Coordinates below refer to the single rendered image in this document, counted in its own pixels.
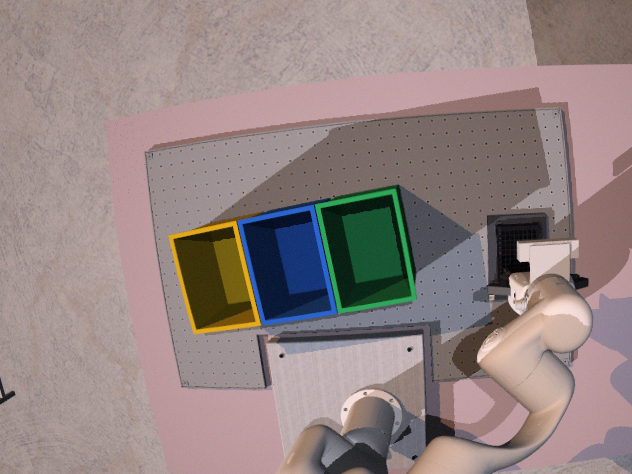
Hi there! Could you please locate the green open-top bin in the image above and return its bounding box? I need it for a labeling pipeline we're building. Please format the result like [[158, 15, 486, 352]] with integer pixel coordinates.
[[315, 184, 417, 314]]

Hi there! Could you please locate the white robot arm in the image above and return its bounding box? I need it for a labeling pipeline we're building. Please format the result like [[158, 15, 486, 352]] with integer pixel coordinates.
[[276, 237, 593, 474]]

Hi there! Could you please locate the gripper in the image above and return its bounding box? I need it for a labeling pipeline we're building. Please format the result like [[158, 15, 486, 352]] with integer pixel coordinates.
[[487, 268, 589, 315]]

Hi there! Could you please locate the yellow open bin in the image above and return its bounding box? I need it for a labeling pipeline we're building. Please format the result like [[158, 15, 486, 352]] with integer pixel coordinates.
[[169, 212, 264, 334]]

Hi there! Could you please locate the black well plate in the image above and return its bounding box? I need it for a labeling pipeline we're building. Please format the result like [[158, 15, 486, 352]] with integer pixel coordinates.
[[496, 223, 539, 279]]

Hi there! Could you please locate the blue open-top bin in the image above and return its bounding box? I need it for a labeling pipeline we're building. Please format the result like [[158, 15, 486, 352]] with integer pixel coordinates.
[[237, 198, 338, 325]]

